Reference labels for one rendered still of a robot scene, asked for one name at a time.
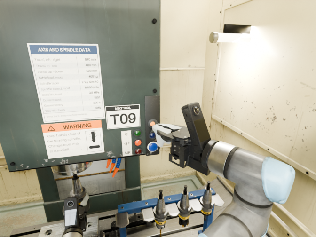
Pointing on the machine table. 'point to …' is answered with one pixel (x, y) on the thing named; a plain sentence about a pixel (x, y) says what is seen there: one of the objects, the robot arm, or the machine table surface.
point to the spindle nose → (71, 169)
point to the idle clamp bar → (130, 222)
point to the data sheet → (67, 81)
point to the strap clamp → (106, 234)
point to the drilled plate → (93, 230)
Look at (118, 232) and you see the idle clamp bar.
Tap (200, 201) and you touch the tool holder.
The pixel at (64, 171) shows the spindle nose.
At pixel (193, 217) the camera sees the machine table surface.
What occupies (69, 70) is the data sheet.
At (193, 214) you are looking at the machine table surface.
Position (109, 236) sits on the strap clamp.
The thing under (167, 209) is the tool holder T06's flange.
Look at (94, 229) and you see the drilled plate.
